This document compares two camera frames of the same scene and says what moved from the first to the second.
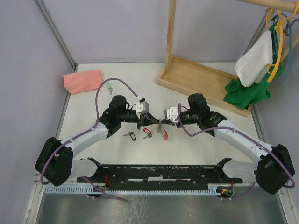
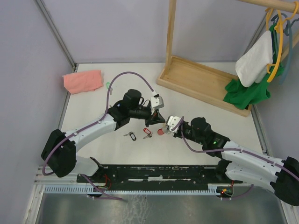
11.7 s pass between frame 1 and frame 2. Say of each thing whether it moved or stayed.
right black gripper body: moved
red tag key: stayed
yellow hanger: stayed
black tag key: stayed
